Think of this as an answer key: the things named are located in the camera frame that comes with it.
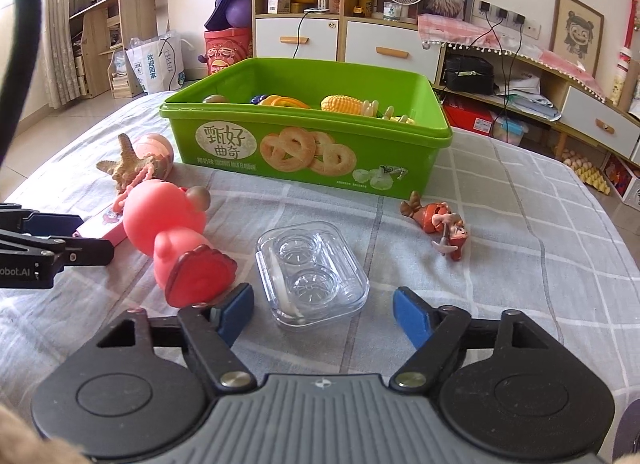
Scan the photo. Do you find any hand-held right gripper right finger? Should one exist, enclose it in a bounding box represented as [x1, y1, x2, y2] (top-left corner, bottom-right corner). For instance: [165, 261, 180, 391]
[389, 287, 551, 392]

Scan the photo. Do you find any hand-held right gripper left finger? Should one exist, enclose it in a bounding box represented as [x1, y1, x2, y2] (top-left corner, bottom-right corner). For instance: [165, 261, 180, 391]
[95, 283, 258, 392]

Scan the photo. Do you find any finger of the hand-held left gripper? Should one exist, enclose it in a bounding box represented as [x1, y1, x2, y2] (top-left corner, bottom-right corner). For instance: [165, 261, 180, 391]
[0, 233, 115, 268]
[0, 203, 85, 236]

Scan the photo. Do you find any pink card box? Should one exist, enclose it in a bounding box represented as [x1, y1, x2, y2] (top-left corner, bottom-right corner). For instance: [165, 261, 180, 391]
[72, 204, 128, 247]

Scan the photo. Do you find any pink rubber toy with strap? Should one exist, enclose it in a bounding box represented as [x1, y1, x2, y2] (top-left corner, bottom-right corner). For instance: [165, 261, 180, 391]
[112, 164, 240, 307]

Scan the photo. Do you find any clear plastic case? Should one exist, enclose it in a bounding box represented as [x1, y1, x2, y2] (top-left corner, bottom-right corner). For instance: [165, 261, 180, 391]
[255, 220, 370, 330]

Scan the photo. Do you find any green plastic cookie box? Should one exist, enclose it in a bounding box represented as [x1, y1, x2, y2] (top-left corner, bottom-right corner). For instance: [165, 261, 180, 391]
[159, 57, 453, 199]

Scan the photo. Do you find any orange plastic toy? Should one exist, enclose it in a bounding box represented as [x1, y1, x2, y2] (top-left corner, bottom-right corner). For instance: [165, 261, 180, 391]
[260, 94, 313, 110]

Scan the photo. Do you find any yellow toy corn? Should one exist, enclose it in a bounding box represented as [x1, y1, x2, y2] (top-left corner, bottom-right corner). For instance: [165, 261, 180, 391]
[320, 95, 383, 118]

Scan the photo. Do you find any beige starfish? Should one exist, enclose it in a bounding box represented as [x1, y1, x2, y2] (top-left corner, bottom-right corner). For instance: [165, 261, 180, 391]
[96, 133, 173, 195]

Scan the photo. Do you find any grey checked tablecloth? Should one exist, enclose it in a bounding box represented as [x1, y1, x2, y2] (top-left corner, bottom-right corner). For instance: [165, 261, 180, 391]
[0, 89, 640, 464]

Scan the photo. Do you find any brown figurine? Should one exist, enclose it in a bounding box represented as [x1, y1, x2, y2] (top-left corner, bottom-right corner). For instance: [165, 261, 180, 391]
[400, 190, 471, 262]

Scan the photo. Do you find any pink capsule ball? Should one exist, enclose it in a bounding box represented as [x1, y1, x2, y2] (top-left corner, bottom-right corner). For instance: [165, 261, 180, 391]
[134, 133, 175, 180]

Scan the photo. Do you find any tan fuzzy cloth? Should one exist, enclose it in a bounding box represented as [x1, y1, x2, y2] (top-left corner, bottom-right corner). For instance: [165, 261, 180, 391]
[0, 404, 46, 464]

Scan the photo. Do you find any white paper bag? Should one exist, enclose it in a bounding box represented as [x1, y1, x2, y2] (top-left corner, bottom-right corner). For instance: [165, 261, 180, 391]
[125, 30, 186, 94]

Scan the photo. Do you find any beige curtain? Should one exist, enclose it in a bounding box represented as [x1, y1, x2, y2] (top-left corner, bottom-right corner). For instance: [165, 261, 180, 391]
[40, 0, 88, 110]

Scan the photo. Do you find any red flat box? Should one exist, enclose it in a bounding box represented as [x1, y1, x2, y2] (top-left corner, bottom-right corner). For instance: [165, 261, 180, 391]
[442, 94, 496, 135]

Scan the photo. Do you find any clear storage box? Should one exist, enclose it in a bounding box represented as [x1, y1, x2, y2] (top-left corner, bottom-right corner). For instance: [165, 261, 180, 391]
[492, 117, 528, 145]

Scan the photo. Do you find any wooden desk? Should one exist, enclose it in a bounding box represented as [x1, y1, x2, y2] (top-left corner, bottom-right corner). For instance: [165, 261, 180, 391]
[67, 0, 168, 98]

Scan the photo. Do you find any yellow egg tray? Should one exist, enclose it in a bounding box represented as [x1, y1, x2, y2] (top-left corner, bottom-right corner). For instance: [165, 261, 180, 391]
[562, 147, 611, 194]

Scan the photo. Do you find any red printed bucket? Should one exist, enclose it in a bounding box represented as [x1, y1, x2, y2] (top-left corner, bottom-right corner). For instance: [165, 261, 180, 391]
[202, 27, 253, 78]

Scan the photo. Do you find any black bag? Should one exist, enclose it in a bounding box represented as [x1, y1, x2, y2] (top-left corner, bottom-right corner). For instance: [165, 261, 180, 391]
[444, 55, 496, 95]

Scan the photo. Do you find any red and white box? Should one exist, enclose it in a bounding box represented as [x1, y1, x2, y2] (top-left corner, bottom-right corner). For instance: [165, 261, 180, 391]
[602, 154, 640, 210]

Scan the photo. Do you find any wooden cabinet with white drawer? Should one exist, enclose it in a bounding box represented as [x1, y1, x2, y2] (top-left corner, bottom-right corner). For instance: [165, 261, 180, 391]
[252, 0, 347, 62]
[344, 0, 447, 85]

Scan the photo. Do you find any low wooden stand with drawers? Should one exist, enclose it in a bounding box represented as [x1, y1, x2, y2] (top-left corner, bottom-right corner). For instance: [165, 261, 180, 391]
[435, 44, 640, 170]

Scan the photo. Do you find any purple plush toy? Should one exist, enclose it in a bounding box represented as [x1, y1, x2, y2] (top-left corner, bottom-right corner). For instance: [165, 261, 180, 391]
[205, 0, 253, 30]

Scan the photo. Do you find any pink fringed cloth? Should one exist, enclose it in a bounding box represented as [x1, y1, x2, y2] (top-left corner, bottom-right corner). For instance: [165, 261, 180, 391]
[417, 13, 608, 95]

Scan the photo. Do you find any red hanging decoration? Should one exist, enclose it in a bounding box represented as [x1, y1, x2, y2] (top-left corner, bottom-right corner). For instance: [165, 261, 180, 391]
[617, 0, 640, 105]

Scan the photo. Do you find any framed cartoon picture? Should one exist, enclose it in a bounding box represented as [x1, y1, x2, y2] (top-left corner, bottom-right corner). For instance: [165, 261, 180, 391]
[550, 0, 605, 75]

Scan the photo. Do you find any black strap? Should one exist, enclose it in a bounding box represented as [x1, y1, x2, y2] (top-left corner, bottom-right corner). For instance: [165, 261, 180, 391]
[0, 0, 43, 165]

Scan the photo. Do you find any black power cable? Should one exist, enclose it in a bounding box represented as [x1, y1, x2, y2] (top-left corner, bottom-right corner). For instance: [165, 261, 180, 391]
[292, 9, 312, 60]

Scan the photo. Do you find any wall socket strip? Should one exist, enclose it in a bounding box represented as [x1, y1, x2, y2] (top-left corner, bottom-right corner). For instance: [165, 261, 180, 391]
[477, 0, 541, 40]

